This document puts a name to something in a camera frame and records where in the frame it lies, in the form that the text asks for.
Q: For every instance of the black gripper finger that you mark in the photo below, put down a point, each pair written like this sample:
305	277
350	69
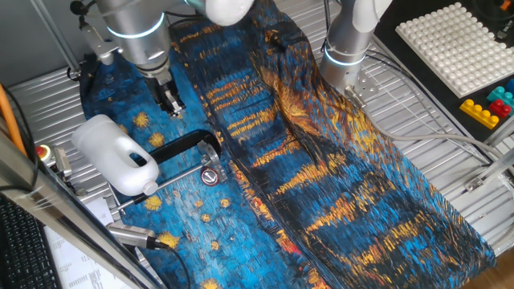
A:
165	106
178	105

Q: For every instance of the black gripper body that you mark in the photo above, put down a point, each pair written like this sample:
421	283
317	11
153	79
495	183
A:
160	90

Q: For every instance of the white plastic jug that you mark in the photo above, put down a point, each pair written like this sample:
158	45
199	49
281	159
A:
104	148

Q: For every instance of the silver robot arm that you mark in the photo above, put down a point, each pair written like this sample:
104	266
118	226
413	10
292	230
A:
349	40

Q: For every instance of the silver ratchet clamp head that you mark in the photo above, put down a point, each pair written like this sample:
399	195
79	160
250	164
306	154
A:
214	154

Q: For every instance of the silver threaded rod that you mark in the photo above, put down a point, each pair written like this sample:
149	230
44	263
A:
176	178

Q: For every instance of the black foam ball on stalk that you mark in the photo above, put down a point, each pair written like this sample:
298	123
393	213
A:
76	7

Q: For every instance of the red emergency stop button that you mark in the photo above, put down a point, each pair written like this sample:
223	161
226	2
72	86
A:
42	151

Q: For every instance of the orange tube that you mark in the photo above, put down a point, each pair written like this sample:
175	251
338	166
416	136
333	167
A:
10	120

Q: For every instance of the starry night painted tablecloth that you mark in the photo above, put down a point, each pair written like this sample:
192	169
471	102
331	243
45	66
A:
321	180

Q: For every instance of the printed white paper sheet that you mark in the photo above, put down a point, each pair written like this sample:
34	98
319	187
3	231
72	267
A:
80	269

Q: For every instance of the black keyboard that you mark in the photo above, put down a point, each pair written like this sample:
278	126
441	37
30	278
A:
24	257

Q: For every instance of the black table mat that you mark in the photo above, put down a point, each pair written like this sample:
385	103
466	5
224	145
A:
409	12

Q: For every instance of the white studded building baseplate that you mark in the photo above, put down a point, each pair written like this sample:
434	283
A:
454	44

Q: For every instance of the teal building block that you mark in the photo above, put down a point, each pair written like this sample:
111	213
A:
498	94

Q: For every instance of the aluminium profile bar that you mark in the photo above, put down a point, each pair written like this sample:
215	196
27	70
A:
502	134
494	166

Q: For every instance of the red building block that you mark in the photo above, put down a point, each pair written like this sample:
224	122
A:
500	108

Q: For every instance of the blue building block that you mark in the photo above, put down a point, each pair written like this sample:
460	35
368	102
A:
511	85

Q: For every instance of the orange black tool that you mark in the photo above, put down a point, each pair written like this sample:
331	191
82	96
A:
506	4

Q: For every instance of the black cast clamp frame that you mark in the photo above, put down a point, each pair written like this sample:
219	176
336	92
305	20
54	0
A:
176	146

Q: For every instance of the grey wrist camera mount plate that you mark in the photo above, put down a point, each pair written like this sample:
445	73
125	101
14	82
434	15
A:
98	44

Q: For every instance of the ribbed silver camera box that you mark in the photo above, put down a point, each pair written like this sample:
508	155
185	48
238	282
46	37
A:
62	160

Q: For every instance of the thin aluminium profile post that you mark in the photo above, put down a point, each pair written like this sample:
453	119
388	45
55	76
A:
52	32

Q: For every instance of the silver camera with black plug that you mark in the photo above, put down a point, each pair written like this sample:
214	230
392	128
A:
128	234

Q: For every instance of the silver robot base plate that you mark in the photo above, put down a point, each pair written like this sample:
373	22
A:
363	86

